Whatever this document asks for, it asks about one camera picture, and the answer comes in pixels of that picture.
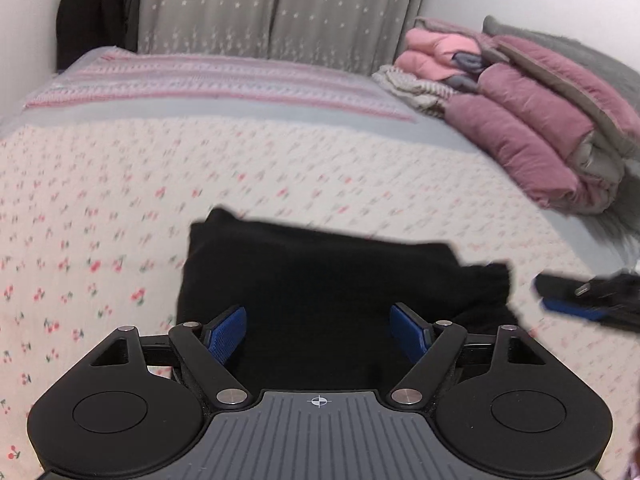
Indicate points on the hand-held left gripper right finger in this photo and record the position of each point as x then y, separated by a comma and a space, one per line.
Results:
407, 332

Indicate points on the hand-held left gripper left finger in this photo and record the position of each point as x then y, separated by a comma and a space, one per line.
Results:
227, 332

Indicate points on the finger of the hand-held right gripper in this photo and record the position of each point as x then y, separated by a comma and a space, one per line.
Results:
575, 308
560, 285

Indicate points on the black pants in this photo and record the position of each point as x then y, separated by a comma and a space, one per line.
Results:
320, 290

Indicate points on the pile of pink purple bedding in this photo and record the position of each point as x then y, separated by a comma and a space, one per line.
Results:
530, 125

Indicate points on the cherry print bed sheet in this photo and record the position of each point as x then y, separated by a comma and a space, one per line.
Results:
125, 200

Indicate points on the light grey bed cover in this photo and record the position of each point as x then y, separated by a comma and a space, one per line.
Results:
280, 110

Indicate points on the folded blue grey garment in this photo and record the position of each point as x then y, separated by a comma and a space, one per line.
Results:
467, 67

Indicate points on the grey striped knit cloth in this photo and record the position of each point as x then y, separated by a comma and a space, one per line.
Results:
415, 87

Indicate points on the pink striped blanket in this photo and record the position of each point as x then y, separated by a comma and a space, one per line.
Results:
215, 80

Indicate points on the folded pink fleece garment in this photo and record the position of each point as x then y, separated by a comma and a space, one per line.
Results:
430, 57

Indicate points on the grey star print curtain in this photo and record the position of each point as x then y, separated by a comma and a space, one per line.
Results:
280, 10

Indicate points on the hanging black coat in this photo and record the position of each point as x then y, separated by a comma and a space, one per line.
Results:
82, 20

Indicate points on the hanging dark grey coat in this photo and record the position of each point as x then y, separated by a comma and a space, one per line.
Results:
125, 0

